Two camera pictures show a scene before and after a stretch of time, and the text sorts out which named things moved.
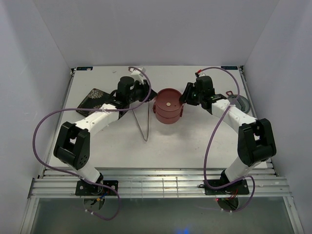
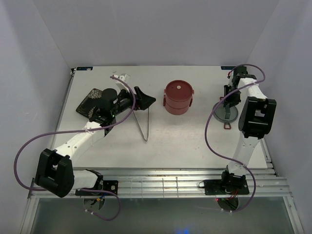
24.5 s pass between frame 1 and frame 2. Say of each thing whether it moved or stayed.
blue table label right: stayed
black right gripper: moved
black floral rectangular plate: stayed
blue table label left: stayed
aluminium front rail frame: stayed
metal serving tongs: stayed
